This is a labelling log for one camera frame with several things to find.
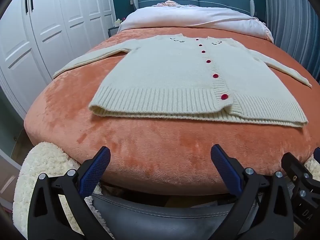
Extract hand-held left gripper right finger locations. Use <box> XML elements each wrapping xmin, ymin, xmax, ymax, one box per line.
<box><xmin>211</xmin><ymin>144</ymin><xmax>294</xmax><ymax>240</ymax></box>

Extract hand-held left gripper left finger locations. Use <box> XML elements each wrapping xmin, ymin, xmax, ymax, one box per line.
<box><xmin>27</xmin><ymin>146</ymin><xmax>115</xmax><ymax>240</ymax></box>

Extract cream knit cardigan red buttons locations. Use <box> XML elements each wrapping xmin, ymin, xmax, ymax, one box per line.
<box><xmin>52</xmin><ymin>34</ymin><xmax>313</xmax><ymax>128</ymax></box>

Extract white fluffy fleece throw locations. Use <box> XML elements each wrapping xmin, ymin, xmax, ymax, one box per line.
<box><xmin>12</xmin><ymin>142</ymin><xmax>115</xmax><ymax>240</ymax></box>

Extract orange plush blanket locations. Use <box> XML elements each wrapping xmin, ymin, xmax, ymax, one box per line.
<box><xmin>24</xmin><ymin>26</ymin><xmax>320</xmax><ymax>196</ymax></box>

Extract grey-blue curtain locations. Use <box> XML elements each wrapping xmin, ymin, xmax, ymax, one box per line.
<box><xmin>264</xmin><ymin>0</ymin><xmax>320</xmax><ymax>80</ymax></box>

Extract dark nightstand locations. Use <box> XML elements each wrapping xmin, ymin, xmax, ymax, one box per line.
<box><xmin>108</xmin><ymin>26</ymin><xmax>121</xmax><ymax>39</ymax></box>

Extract white panelled wardrobe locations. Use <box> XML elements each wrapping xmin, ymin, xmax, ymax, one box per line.
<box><xmin>0</xmin><ymin>0</ymin><xmax>117</xmax><ymax>120</ymax></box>

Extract white duvet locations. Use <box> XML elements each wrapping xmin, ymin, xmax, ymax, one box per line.
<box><xmin>117</xmin><ymin>5</ymin><xmax>274</xmax><ymax>42</ymax></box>

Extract pink crumpled cloth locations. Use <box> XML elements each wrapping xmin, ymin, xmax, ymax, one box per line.
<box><xmin>156</xmin><ymin>0</ymin><xmax>200</xmax><ymax>8</ymax></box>

